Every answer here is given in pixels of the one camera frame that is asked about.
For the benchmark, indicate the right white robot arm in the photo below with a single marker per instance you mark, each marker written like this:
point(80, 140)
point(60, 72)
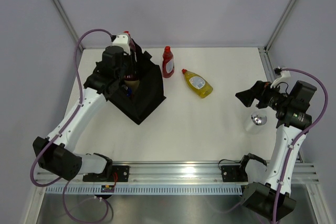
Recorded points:
point(269, 183)

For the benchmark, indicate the right aluminium frame post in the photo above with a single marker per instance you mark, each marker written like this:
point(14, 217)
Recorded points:
point(280, 24)

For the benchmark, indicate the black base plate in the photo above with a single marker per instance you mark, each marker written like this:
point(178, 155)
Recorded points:
point(118, 172)
point(233, 173)

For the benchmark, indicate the aluminium mounting rail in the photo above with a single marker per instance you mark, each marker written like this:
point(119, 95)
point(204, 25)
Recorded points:
point(187, 173)

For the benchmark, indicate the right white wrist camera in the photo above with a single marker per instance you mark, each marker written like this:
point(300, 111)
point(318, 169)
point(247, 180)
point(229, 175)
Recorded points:
point(281, 76)

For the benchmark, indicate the small red dish soap bottle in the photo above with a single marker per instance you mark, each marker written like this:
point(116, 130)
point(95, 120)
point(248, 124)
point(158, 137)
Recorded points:
point(168, 62)

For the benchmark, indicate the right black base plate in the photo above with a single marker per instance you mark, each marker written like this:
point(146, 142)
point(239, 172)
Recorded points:
point(233, 173)

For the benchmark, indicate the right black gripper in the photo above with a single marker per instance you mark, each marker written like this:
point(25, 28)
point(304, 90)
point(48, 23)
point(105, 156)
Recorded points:
point(260, 91)

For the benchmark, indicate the large red dish soap bottle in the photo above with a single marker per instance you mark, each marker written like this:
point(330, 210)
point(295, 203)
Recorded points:
point(131, 74)

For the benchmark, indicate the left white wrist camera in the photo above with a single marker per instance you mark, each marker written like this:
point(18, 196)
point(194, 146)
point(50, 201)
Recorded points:
point(123, 40)

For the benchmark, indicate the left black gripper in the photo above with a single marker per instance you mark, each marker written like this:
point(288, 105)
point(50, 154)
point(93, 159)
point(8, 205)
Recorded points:
point(126, 56)

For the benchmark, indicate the left aluminium frame post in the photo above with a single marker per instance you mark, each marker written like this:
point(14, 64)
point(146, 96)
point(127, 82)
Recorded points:
point(65, 20)

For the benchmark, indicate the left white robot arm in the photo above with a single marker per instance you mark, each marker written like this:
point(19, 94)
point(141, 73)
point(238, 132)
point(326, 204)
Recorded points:
point(55, 153)

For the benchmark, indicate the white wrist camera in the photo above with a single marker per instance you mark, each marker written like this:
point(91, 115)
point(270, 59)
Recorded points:
point(123, 40)
point(281, 76)

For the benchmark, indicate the yellow dish soap bottle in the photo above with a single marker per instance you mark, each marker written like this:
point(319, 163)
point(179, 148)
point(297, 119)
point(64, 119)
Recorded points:
point(197, 83)

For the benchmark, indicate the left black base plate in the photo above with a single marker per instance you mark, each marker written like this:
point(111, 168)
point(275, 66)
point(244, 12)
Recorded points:
point(118, 172)

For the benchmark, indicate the slotted cable duct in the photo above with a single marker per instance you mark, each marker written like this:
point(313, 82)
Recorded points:
point(124, 189)

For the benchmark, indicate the aluminium frame post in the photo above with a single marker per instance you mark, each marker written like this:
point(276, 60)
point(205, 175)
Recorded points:
point(280, 24)
point(65, 20)

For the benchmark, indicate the cream pump lotion bottle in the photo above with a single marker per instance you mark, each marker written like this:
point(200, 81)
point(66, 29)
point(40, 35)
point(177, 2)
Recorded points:
point(133, 84)

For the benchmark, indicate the black canvas bag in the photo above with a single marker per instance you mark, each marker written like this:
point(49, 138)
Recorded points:
point(149, 95)

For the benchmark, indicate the orange blue pump bottle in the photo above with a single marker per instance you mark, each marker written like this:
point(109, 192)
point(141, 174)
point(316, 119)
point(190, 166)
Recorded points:
point(129, 92)

